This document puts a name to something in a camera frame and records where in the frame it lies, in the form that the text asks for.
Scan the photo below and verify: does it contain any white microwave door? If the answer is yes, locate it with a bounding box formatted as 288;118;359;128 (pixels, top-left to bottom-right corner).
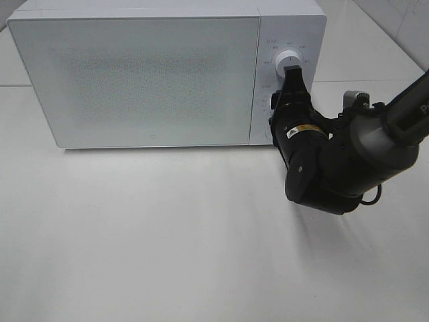
9;17;259;148

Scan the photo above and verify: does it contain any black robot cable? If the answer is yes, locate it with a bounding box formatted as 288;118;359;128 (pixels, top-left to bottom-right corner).
358;184;383;206

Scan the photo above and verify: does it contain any white upper microwave knob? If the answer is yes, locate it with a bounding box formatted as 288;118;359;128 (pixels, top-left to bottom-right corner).
274;49;303;78

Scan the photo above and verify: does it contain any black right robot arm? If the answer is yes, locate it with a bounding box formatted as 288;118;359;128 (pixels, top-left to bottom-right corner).
269;66;428;215

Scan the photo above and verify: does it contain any white microwave oven body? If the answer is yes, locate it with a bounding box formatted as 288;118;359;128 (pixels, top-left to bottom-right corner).
7;1;327;148

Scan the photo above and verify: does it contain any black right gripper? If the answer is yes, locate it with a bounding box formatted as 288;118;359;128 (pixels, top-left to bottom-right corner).
269;66;322;147

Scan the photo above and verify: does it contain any round white door button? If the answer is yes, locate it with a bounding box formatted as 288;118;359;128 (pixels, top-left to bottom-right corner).
265;127;272;141

